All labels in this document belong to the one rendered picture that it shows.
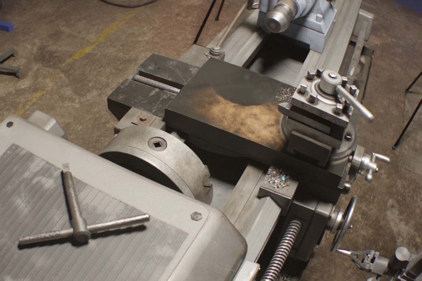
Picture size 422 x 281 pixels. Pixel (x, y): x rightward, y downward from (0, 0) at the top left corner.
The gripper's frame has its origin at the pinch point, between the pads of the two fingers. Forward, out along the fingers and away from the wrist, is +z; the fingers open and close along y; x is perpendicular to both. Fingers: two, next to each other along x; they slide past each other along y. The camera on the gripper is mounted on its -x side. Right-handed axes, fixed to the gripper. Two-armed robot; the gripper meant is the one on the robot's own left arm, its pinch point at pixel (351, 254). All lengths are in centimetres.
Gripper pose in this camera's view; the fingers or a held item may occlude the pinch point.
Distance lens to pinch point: 156.1
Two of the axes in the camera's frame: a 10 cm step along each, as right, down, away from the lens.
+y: 1.4, 3.1, 9.4
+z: -9.0, -3.5, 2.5
